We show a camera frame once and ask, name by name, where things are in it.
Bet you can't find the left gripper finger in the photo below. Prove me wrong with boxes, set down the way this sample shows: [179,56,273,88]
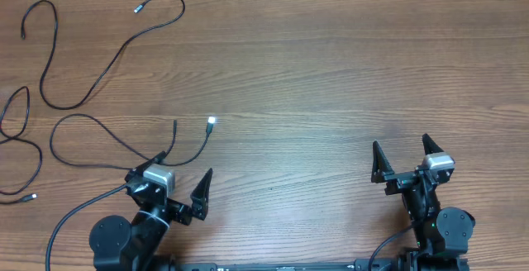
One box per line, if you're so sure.
[125,151,167,180]
[190,169,213,221]

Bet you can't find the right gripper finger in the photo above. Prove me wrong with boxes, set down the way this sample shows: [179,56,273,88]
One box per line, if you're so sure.
[422,133,443,155]
[371,140,393,183]

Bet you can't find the black USB cable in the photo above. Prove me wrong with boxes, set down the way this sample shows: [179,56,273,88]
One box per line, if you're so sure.
[20,0,186,111]
[0,85,44,205]
[49,113,217,171]

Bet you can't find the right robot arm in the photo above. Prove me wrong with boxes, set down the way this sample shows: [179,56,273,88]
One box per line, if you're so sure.
[367,133,476,270]

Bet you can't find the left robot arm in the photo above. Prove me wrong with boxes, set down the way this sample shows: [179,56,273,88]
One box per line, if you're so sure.
[89,151,213,271]

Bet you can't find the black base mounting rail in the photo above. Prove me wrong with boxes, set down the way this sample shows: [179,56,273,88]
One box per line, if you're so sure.
[173,257,402,271]

